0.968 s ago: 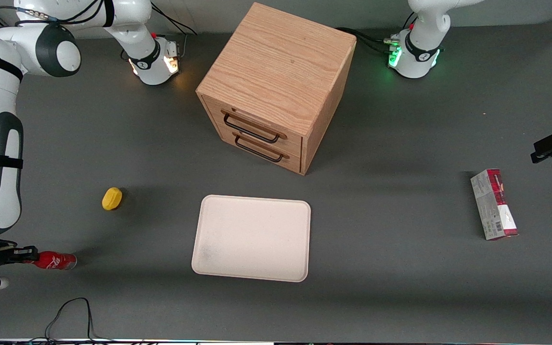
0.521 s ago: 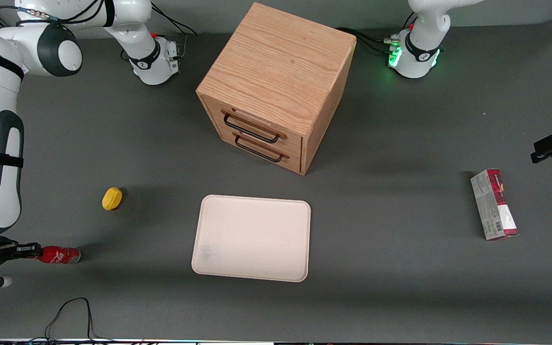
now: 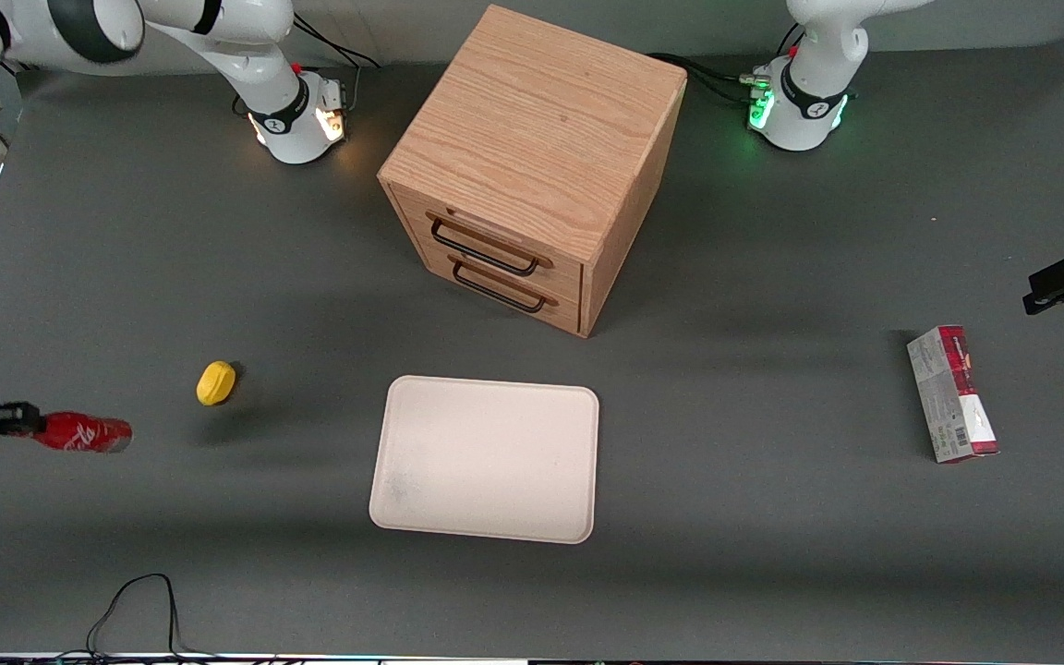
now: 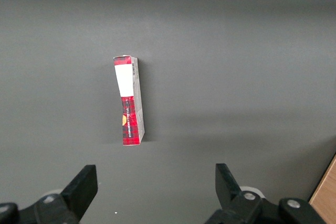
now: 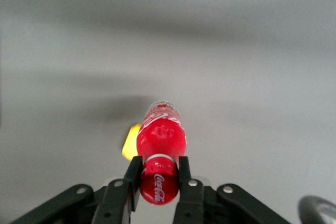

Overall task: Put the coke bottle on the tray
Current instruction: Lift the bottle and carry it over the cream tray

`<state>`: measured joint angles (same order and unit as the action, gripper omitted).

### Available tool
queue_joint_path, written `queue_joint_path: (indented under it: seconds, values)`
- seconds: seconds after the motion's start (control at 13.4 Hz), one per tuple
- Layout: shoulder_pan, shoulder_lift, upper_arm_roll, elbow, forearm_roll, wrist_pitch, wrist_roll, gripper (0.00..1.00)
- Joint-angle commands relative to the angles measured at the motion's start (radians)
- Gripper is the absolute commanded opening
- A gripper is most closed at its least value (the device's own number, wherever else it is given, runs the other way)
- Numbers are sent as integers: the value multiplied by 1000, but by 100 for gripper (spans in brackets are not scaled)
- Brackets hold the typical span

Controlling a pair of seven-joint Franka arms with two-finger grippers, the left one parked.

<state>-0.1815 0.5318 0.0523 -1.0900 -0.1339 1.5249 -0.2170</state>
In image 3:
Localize red coke bottle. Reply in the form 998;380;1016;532
32;412;134;454

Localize cream plastic tray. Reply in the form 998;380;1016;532
369;375;600;545

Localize red and grey carton box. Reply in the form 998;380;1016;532
907;324;1000;465

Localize yellow lemon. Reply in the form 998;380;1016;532
196;360;237;407

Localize wooden drawer cabinet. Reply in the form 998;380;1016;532
377;4;688;339

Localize thin black looped cable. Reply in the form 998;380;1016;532
86;574;219;659

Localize black cables at left arm base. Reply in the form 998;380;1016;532
647;23;805;104

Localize black cables at arm base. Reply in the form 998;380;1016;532
647;23;805;104
290;7;381;93

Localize black cables at right arm base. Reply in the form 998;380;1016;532
290;7;381;93

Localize short black drawer handle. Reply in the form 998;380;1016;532
449;256;558;314

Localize long black drawer handle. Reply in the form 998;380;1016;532
427;212;554;277

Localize wooden drawer with long handle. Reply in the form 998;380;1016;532
395;187;586;298

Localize wooden drawer with short handle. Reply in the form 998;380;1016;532
421;242;585;336

